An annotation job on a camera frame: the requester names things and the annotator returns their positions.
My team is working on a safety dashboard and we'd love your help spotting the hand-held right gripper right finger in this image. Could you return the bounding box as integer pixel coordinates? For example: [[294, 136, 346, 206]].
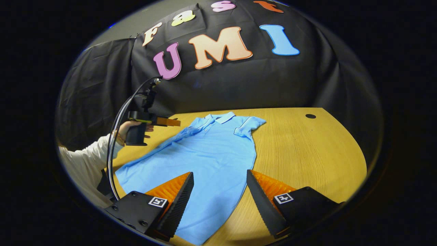
[[246, 169, 345, 240]]

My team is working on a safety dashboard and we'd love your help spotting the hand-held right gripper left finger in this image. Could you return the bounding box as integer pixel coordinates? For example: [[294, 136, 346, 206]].
[[104, 172, 194, 242]]

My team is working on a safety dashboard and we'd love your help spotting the light blue T-shirt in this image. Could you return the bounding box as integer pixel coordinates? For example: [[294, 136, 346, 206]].
[[114, 112, 267, 246]]

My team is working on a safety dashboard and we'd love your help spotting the black backdrop cloth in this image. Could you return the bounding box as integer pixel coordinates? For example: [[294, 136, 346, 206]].
[[56, 0, 383, 164]]

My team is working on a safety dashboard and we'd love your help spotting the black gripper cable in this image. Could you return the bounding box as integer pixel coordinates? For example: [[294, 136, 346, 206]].
[[107, 77, 161, 202]]

